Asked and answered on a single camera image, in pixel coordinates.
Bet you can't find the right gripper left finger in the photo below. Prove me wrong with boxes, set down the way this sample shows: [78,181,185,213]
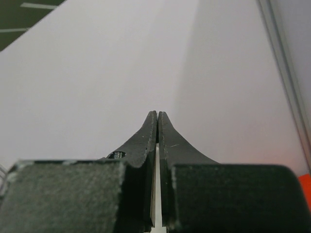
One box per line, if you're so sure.
[0,111,157,233]

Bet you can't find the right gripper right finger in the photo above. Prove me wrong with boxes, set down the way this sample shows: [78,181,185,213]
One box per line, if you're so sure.
[157,112,311,233]

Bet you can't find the white printed t shirt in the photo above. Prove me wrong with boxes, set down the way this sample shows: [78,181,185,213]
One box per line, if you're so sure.
[151,144,166,233]

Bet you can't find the folded orange t shirt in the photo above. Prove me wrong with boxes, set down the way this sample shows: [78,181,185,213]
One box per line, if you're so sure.
[298,174,311,210]

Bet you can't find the right aluminium frame post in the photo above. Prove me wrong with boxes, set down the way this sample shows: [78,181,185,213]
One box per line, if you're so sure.
[257,0,311,159]

